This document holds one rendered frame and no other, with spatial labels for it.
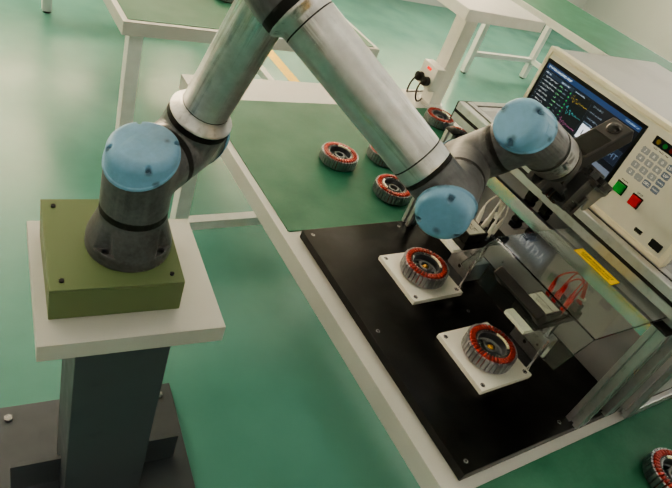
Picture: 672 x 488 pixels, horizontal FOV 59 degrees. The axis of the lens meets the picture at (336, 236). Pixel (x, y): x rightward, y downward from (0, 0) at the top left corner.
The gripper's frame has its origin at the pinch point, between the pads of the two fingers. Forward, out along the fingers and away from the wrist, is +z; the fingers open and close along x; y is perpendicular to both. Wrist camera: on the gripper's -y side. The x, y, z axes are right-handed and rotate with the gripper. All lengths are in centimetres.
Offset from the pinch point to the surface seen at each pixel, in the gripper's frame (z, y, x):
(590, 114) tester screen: 2.4, -8.8, -13.4
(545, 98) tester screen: 3.5, -6.3, -24.0
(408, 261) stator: 4.8, 38.5, -21.7
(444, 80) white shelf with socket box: 71, 3, -106
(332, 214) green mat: 4, 46, -47
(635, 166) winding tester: 3.5, -6.4, -0.1
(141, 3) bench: -10, 53, -170
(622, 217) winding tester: 7.3, 1.6, 3.7
